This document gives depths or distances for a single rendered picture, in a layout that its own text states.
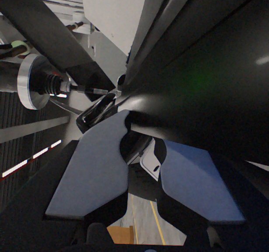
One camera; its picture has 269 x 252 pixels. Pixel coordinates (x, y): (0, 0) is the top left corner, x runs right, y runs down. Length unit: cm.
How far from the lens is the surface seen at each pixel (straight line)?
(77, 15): 83
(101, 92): 24
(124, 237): 826
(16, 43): 42
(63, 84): 25
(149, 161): 31
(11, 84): 27
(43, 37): 34
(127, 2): 52
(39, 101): 26
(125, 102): 16
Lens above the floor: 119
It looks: 5 degrees down
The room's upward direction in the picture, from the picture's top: 82 degrees counter-clockwise
